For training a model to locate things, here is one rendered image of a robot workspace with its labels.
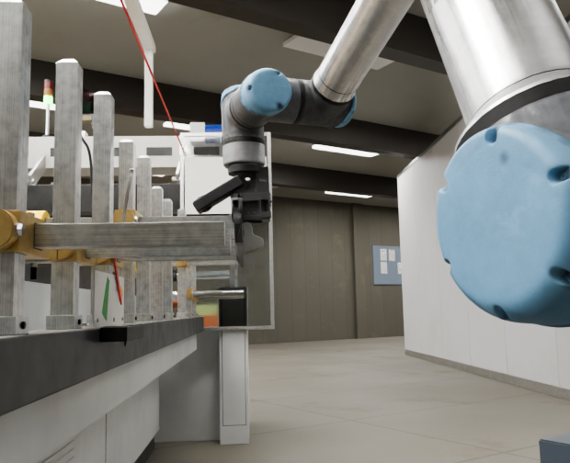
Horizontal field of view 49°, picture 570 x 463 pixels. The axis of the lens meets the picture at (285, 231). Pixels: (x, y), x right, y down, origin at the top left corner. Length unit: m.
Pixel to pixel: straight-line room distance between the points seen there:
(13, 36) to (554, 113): 0.64
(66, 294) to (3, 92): 0.35
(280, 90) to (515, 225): 0.82
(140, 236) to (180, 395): 2.96
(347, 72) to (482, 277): 0.76
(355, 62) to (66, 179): 0.54
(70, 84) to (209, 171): 2.57
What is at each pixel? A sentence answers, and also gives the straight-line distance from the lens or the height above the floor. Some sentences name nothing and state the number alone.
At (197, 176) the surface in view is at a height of 1.49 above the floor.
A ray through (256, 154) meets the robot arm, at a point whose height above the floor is 1.05.
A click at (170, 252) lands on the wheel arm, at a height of 0.82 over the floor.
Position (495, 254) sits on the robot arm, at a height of 0.76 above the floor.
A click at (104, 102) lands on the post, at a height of 1.15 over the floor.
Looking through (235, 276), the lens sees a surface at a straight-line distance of 3.55.
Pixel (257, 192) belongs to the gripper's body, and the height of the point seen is 0.97.
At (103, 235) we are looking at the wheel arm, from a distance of 0.83.
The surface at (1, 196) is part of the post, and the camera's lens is 0.83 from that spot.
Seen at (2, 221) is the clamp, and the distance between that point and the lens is 0.79.
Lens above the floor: 0.72
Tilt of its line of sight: 7 degrees up
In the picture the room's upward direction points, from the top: 1 degrees counter-clockwise
